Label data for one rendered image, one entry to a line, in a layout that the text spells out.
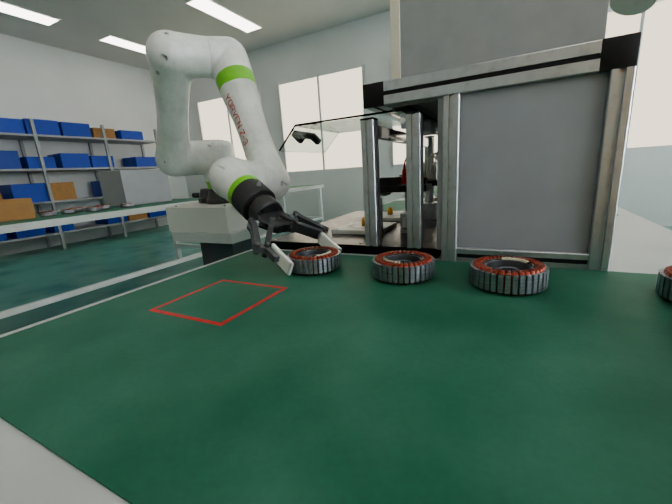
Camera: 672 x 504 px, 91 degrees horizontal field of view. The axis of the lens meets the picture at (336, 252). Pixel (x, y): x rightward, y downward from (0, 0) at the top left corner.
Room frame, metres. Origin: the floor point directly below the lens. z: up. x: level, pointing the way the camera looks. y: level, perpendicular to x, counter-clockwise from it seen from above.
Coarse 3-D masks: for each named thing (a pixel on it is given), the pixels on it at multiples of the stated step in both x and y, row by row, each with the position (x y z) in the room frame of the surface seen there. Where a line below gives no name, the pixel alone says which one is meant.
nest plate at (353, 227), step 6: (354, 222) 1.06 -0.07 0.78; (360, 222) 1.05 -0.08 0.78; (384, 222) 1.02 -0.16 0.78; (390, 222) 1.01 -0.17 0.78; (336, 228) 0.97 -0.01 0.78; (342, 228) 0.96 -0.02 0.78; (348, 228) 0.95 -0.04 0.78; (354, 228) 0.95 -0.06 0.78; (360, 228) 0.94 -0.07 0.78; (384, 228) 0.92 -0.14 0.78; (390, 228) 0.96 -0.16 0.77; (360, 234) 0.91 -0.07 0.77
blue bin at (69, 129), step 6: (60, 126) 5.70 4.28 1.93; (66, 126) 5.75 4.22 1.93; (72, 126) 5.83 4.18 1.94; (78, 126) 5.91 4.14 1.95; (84, 126) 5.99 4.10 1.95; (60, 132) 5.72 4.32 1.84; (66, 132) 5.74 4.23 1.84; (72, 132) 5.81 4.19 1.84; (78, 132) 5.89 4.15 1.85; (84, 132) 5.97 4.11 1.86; (90, 132) 6.05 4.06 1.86
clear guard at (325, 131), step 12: (324, 120) 0.83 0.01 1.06; (336, 120) 0.82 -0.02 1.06; (348, 120) 0.83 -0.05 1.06; (384, 120) 0.87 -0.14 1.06; (396, 120) 0.88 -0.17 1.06; (300, 132) 0.91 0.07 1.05; (312, 132) 0.96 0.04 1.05; (324, 132) 1.01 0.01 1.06; (336, 132) 1.06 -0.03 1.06; (288, 144) 0.91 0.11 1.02; (300, 144) 0.95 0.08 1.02; (312, 144) 1.00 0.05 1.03; (324, 144) 1.06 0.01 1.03
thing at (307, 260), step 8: (304, 248) 0.71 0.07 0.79; (312, 248) 0.71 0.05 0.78; (320, 248) 0.71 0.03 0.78; (328, 248) 0.69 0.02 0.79; (336, 248) 0.68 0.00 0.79; (288, 256) 0.66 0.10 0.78; (296, 256) 0.64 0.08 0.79; (304, 256) 0.63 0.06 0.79; (312, 256) 0.68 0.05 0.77; (320, 256) 0.63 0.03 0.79; (328, 256) 0.63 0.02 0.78; (336, 256) 0.64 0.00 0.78; (296, 264) 0.63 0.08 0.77; (304, 264) 0.62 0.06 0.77; (312, 264) 0.62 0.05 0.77; (320, 264) 0.62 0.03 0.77; (328, 264) 0.62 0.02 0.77; (336, 264) 0.64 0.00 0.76; (296, 272) 0.63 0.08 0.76; (304, 272) 0.62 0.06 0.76; (312, 272) 0.62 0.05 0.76; (320, 272) 0.62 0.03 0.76; (328, 272) 0.63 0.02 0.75
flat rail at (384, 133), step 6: (378, 126) 0.81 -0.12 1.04; (378, 132) 0.80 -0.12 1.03; (384, 132) 0.84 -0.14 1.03; (390, 132) 0.88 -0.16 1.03; (396, 132) 0.93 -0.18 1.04; (402, 132) 0.98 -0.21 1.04; (378, 138) 0.80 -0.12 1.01; (384, 138) 0.84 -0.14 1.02; (390, 138) 0.88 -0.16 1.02; (396, 138) 0.93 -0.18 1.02; (402, 138) 0.98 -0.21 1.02; (426, 138) 1.25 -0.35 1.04; (426, 144) 1.25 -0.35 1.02
